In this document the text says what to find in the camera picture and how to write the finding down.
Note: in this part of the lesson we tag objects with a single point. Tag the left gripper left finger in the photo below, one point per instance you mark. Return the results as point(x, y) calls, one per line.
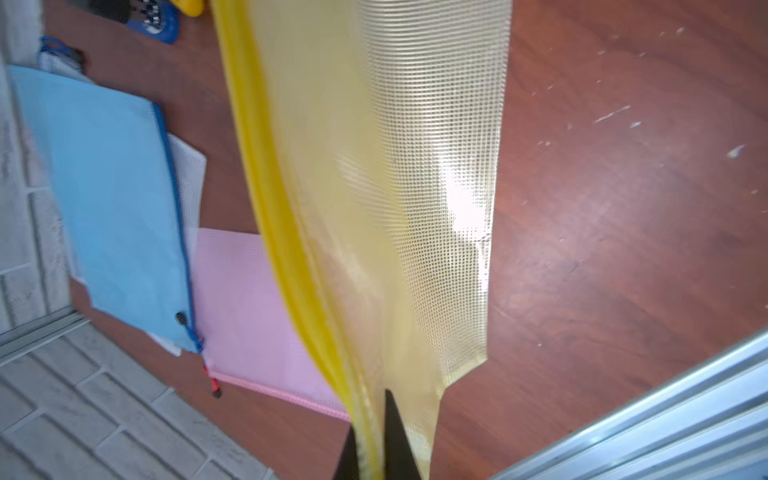
point(348, 467)

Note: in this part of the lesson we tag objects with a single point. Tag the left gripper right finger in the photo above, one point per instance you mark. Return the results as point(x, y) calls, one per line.
point(399, 462)

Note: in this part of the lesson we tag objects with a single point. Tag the pink document bag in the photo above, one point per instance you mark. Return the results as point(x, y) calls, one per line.
point(249, 339)

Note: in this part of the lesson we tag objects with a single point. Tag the yellow document bag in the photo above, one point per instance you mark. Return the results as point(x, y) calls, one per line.
point(369, 133)

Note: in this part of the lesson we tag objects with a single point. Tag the clear mesh document bag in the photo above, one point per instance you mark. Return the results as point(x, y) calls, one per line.
point(189, 164)

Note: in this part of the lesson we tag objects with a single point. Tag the blue document bag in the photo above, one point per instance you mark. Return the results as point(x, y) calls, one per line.
point(109, 164)

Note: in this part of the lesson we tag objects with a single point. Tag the aluminium mounting rail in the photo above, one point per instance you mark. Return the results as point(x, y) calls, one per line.
point(710, 423)

